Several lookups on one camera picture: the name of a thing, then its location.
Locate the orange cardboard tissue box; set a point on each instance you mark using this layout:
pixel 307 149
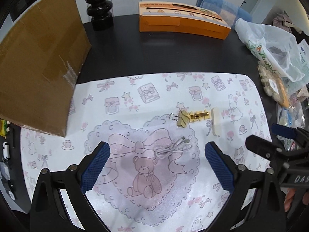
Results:
pixel 181 18

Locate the wooden popsicle stick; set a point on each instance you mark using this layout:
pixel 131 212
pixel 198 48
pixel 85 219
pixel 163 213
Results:
pixel 216 121

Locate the brown cardboard box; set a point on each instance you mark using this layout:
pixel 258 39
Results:
pixel 41 58

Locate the clear plastic packets pile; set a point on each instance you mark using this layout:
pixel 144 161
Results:
pixel 293 116

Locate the pink patterned table mat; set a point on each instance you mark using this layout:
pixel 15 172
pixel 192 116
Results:
pixel 157 177

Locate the clear plastic snack tray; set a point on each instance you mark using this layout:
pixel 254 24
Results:
pixel 273 85

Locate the gold star hair clip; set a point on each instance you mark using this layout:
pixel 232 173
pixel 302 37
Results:
pixel 198 116

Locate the gold binder clip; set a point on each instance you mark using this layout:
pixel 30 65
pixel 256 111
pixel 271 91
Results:
pixel 182 118

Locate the white green plastic bag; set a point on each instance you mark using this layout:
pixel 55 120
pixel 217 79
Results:
pixel 273 46

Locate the black flower vase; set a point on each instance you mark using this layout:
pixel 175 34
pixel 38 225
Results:
pixel 100 14

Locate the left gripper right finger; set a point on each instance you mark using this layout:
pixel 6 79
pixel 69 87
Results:
pixel 227 172

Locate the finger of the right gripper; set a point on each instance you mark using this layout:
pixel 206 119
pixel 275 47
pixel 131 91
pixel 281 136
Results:
pixel 283 131

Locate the person right hand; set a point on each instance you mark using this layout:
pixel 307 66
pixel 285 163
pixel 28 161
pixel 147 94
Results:
pixel 290 197

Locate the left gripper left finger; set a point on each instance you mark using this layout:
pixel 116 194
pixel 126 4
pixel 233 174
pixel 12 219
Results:
pixel 83 176

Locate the blue folded towel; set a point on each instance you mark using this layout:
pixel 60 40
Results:
pixel 229 12

